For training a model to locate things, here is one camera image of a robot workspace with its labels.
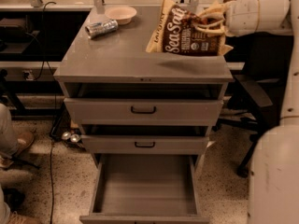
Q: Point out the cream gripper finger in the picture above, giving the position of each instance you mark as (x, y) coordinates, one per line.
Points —
(215, 28)
(215, 11)

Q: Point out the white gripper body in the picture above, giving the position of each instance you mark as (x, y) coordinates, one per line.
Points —
(242, 16)

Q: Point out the brown sea salt chip bag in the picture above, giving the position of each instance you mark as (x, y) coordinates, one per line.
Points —
(175, 34)

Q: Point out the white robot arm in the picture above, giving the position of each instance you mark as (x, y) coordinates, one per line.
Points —
(274, 168)

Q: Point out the grey drawer cabinet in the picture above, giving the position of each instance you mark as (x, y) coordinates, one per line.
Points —
(117, 66)

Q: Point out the grey top drawer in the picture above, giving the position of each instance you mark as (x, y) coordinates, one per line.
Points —
(143, 112)

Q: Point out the grey middle drawer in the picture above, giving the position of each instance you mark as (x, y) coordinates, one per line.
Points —
(132, 144)

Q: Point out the grey open bottom drawer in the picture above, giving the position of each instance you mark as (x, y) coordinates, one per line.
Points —
(145, 189)

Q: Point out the black office chair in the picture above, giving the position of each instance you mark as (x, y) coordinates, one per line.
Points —
(252, 94)

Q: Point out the beige paper bowl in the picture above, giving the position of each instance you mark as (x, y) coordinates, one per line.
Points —
(122, 14)

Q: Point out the crushed silver can left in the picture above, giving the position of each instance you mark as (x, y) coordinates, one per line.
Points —
(101, 28)

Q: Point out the silver cans on floor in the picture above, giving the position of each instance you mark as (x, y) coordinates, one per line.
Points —
(71, 137)

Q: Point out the person leg with shoe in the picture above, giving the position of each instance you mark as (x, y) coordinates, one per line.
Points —
(12, 144)

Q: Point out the brown shoe lower left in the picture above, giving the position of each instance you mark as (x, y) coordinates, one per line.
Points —
(9, 217)

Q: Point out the wall power outlet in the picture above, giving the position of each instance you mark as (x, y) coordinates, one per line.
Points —
(28, 75)

